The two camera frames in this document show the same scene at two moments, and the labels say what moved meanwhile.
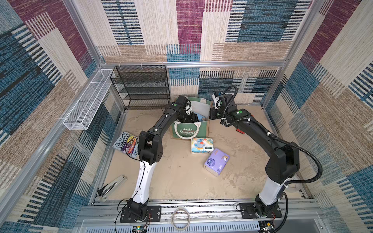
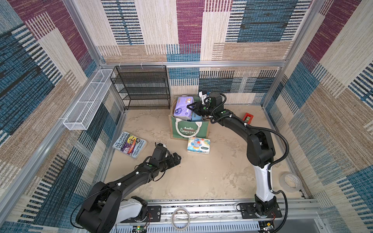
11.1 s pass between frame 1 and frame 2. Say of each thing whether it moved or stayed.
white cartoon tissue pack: moved
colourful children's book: stayed
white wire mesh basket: stayed
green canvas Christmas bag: stayed
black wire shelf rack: stayed
